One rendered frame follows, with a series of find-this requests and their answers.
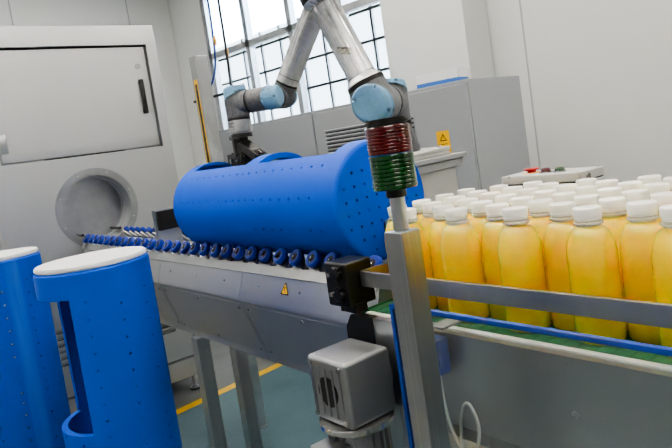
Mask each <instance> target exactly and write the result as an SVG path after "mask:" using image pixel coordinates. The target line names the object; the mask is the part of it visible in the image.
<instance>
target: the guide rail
mask: <svg viewBox="0 0 672 448"><path fill-rule="evenodd" d="M360 278H361V285H362V286H364V287H371V288H378V289H385V290H392V286H391V279H390V274H387V273H378V272H369V271H360ZM427 286H428V293H429V296H437V297H444V298H451V299H458V300H466V301H473V302H480V303H488V304H495V305H502V306H510V307H517V308H524V309H531V310H539V311H546V312H553V313H561V314H568V315H575V316H583V317H590V318H597V319H604V320H612V321H619V322H626V323H634V324H641V325H648V326H656V327H663V328H670V329H672V304H669V303H659V302H650V301H640V300H631V299H622V298H612V297H603V296H594V295H584V294H575V293H565V292H556V291H547V290H537V289H528V288H519V287H509V286H500V285H490V284H481V283H472V282H462V281H453V280H444V279H434V278H427Z"/></svg>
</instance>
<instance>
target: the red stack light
mask: <svg viewBox="0 0 672 448"><path fill-rule="evenodd" d="M409 126H410V124H409V123H400V124H393V125H387V126H380V127H374V128H368V129H365V130H364V131H365V133H366V134H365V136H366V137H365V138H366V142H367V144H366V145H367V149H368V150H367V151H368V156H369V157H372V156H380V155H387V154H394V153H401V152H407V151H411V150H413V146H412V140H411V139H412V138H411V134H410V133H411V131H410V127H409Z"/></svg>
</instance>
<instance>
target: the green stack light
mask: <svg viewBox="0 0 672 448"><path fill-rule="evenodd" d="M369 162H370V163H369V165H370V170H371V171H370V172H371V178H372V182H373V183H372V186H373V191H374V192H384V191H393V190H400V189H406V188H411V187H415V186H417V185H418V181H417V176H416V175H417V174H416V169H415V161H414V152H413V151H407V152H401V153H394V154H387V155H380V156H372V157H369Z"/></svg>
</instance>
